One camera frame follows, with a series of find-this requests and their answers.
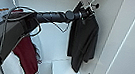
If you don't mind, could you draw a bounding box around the white clothes hanger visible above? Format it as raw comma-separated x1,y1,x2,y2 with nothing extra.
74,0,101,16
9,0,23,11

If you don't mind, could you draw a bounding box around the black garment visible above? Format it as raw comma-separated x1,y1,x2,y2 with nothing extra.
64,10,102,74

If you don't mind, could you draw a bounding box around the white wardrobe door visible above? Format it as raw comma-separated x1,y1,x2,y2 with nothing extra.
98,0,135,74

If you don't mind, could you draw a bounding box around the white wardrobe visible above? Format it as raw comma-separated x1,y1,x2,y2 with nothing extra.
0,0,135,74

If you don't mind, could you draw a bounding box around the white inner shelf unit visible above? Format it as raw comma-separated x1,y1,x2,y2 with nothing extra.
50,57,88,74

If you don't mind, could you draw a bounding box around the maroon and white jacket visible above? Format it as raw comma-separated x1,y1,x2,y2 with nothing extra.
0,31,46,74

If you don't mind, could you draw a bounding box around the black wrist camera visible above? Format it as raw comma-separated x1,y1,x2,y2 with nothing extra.
73,0,86,12

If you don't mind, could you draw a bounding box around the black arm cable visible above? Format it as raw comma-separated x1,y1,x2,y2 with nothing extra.
0,2,73,74

